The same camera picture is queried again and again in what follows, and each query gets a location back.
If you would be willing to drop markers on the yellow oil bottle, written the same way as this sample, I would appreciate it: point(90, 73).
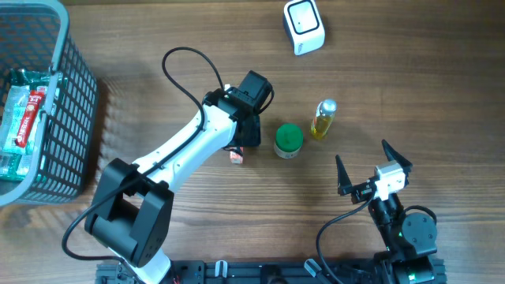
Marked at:
point(325, 114)

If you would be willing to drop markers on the green white gloves package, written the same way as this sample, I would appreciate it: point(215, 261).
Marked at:
point(15, 167)

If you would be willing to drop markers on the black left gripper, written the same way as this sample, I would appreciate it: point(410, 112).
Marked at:
point(254, 139)

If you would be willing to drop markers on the small orange box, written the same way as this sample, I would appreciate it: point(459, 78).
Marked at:
point(237, 155)

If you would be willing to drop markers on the mint green sachet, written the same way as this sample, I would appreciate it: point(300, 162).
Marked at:
point(13, 112)

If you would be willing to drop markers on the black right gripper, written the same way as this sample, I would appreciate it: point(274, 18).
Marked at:
point(360, 191)

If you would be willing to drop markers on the green lid jar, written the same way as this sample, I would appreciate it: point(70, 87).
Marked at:
point(288, 141)

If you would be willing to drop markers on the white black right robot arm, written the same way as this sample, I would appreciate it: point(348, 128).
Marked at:
point(409, 233)

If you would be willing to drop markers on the white barcode scanner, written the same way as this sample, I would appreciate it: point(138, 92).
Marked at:
point(303, 26)

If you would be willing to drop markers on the grey plastic mesh basket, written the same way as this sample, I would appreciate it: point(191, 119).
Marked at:
point(35, 36)

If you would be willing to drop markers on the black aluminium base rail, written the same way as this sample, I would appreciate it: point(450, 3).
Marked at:
point(357, 271)

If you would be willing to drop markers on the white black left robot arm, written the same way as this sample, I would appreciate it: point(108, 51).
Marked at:
point(133, 202)

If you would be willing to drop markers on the red coffee stick sachet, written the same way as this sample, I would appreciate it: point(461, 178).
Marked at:
point(31, 110)

